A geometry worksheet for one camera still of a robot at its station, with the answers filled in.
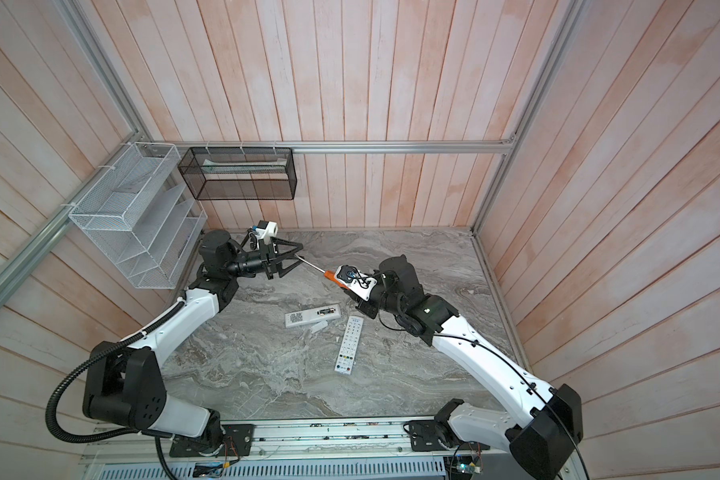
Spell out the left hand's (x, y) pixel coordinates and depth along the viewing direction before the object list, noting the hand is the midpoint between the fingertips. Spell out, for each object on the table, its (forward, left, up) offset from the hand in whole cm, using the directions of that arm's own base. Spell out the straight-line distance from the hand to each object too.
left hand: (302, 258), depth 72 cm
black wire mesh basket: (+44, +28, -6) cm, 53 cm away
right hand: (-3, -12, -6) cm, 14 cm away
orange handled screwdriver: (-2, -6, -3) cm, 7 cm away
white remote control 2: (-10, -11, -29) cm, 33 cm away
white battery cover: (-3, -2, -31) cm, 31 cm away
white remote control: (0, +1, -30) cm, 30 cm away
